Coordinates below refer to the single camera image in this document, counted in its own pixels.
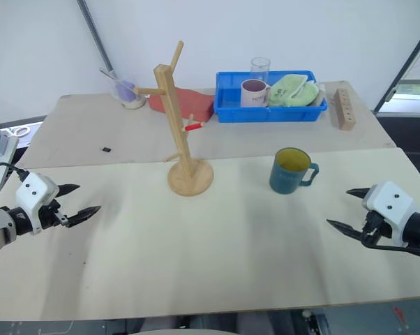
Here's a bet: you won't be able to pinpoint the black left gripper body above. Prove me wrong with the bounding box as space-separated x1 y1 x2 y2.
38 197 70 230

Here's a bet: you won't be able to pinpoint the dark tent frame pole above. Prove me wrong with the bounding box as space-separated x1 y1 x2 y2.
370 20 420 112

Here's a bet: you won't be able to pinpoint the blue plastic bin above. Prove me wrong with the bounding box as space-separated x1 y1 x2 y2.
213 70 328 124

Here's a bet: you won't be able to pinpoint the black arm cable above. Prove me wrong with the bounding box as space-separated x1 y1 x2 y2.
364 242 420 258
0 162 30 182

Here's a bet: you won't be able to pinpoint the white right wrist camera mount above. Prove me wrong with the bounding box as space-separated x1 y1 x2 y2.
361 181 420 247

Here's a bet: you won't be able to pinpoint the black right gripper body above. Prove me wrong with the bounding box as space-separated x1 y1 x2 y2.
358 209 396 248

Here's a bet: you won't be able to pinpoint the clear glass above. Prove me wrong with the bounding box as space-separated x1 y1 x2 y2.
250 57 271 83

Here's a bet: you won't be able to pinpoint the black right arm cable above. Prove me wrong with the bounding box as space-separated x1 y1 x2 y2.
364 242 420 258

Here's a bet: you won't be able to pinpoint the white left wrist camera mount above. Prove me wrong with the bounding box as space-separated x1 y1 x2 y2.
15 172 60 235

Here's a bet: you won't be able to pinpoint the green cloth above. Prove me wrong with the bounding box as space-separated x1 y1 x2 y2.
267 73 319 107

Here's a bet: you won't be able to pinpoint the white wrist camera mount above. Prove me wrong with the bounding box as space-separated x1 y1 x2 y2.
361 181 420 247
15 172 60 235

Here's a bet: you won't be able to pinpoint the red cloth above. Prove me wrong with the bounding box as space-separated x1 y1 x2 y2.
147 86 215 122

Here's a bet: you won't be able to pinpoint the wooden block with holes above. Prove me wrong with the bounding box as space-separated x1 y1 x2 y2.
331 87 357 131

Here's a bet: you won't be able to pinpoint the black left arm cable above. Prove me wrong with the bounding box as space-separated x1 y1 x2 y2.
0 162 30 182

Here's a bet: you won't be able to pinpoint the white scissors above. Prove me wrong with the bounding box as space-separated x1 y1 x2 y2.
4 126 31 137

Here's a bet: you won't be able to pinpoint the teal mug with yellow inside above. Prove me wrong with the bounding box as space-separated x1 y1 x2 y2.
269 147 320 195

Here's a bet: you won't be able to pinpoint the grey metal pole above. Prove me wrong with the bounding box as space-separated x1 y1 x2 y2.
76 0 114 73

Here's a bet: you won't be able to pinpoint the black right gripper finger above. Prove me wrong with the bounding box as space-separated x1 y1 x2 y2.
326 218 365 242
345 186 373 201

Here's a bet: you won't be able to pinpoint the clear cup with purple item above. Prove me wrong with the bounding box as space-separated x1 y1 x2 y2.
98 67 147 110

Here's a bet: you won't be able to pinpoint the wooden mug tree stand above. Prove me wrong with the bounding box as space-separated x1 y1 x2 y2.
133 40 214 198

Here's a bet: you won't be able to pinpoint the white and pink mug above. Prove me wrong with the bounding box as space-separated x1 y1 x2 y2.
239 79 271 108

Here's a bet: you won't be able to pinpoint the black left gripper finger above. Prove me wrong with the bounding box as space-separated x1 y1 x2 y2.
65 205 103 229
54 184 81 200

